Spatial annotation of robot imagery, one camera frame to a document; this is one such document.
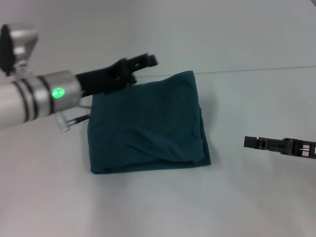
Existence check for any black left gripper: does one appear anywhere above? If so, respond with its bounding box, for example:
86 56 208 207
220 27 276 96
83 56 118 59
75 52 158 97

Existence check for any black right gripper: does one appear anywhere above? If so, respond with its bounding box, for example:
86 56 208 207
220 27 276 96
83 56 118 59
243 135 316 159

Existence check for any teal blue FREE! t-shirt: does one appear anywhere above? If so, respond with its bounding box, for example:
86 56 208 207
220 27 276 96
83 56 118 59
87 70 212 175

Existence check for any left gripper cable with plug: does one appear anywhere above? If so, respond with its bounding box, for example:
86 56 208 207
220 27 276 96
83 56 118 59
55 103 94 133

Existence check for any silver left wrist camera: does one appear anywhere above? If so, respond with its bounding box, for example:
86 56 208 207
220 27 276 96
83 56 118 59
0 23 40 78

